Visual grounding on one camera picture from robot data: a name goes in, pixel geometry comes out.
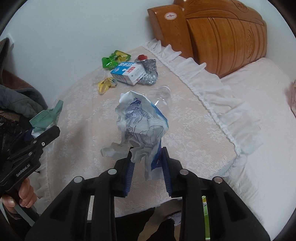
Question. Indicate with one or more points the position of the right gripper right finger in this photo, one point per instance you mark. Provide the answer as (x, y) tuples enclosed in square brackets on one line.
[(229, 217)]

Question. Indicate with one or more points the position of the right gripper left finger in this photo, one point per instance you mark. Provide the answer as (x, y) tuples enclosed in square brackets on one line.
[(84, 209)]

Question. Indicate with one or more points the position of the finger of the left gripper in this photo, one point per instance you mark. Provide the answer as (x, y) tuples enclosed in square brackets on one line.
[(44, 141)]

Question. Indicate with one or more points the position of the yellow snack wrapper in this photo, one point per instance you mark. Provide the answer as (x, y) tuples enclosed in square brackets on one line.
[(106, 84)]

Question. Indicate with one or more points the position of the clear plastic cup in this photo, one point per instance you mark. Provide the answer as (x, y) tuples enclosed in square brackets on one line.
[(99, 76)]

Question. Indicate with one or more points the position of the large printed paper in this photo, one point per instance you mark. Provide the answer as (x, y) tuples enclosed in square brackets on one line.
[(142, 127)]

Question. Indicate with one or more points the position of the green yellow drink pouch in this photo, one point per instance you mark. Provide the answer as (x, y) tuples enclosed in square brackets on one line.
[(114, 59)]

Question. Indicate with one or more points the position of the blue white milk carton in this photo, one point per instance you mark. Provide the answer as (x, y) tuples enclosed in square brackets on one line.
[(128, 72)]

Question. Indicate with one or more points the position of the clear plastic bottle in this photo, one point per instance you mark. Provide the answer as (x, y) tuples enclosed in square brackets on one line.
[(161, 98)]

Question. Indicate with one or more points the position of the green trash basket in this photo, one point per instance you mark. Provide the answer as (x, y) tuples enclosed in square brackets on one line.
[(206, 218)]

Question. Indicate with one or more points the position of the person's left hand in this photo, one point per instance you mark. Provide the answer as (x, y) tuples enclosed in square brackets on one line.
[(27, 197)]

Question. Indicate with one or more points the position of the pink bed sheet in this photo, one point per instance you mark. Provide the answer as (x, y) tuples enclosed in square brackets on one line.
[(266, 182)]

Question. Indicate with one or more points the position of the grey quilted jacket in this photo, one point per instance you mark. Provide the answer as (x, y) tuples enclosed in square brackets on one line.
[(27, 102)]

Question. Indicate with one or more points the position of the pink lace table cover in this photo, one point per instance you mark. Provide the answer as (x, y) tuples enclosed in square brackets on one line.
[(189, 111)]

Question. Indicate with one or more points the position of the silver foil wrapper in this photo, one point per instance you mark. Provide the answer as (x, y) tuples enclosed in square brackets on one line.
[(151, 74)]

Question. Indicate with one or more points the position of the red bottle cap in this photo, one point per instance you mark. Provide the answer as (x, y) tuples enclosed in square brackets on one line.
[(142, 57)]

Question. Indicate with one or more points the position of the wooden headboard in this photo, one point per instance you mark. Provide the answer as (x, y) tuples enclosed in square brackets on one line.
[(226, 35)]

